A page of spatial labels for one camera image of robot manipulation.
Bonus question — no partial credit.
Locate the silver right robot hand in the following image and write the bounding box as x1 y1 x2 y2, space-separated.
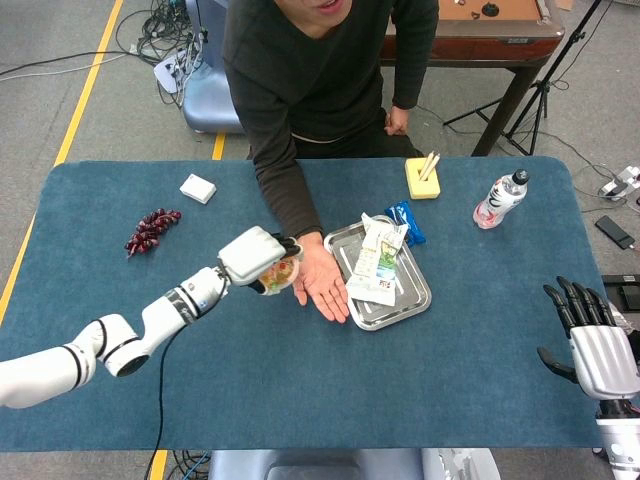
536 275 640 401

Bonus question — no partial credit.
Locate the person's right hand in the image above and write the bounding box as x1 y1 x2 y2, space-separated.
292 232 351 325

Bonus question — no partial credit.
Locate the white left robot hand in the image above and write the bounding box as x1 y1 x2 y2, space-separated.
217 225 305 296

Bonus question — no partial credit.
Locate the person's left hand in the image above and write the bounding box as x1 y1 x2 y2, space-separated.
385 105 411 137

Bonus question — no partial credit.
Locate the round snack packet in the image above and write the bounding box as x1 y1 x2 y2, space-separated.
258 255 300 296

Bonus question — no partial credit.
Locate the person's left forearm dark sleeve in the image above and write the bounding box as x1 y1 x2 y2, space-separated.
389 29 440 110

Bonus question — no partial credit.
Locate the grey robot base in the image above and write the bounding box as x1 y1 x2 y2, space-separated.
207 448 501 480

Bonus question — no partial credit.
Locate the person's right forearm dark sleeve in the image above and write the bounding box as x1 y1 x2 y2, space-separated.
252 144 325 240

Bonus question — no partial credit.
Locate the white green snack packet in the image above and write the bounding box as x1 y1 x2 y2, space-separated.
344 211 409 307

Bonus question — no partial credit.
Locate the yellow sponge block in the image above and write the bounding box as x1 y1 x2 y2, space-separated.
404 157 443 201

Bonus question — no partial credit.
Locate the black foot pedal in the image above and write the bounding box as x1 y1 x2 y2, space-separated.
602 273 640 311

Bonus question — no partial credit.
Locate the small white box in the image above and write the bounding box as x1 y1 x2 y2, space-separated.
179 173 218 205

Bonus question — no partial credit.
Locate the person's torso dark sweater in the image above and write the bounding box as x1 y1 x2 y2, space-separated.
222 0 440 160

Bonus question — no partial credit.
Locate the metal tray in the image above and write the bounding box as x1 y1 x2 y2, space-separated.
323 214 433 332

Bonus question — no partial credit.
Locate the blue snack packet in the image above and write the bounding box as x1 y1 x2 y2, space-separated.
383 200 427 247

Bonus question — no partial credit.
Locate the dark red grape bunch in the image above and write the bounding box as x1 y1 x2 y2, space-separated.
124 208 183 259

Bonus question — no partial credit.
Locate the blue table cloth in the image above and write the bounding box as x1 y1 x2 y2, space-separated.
0 155 609 454

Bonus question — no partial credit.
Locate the brown wooden table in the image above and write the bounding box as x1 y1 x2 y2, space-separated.
379 0 566 157

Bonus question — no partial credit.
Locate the pink white drink bottle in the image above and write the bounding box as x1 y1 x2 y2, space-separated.
472 169 530 231

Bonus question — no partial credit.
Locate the black smartphone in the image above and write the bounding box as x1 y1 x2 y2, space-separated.
594 215 636 250

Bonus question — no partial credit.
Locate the blue grey machine base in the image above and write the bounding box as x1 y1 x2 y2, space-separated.
180 0 246 135

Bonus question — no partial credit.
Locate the white power strip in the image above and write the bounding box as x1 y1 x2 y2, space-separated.
153 52 194 94
598 165 640 201

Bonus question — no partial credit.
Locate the black tripod stand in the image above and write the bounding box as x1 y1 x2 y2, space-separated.
442 0 604 157

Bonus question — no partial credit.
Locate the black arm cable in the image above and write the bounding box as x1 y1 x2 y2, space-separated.
143 267 231 480

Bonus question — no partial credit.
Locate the tangle of floor cables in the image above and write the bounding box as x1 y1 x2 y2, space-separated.
117 0 209 109

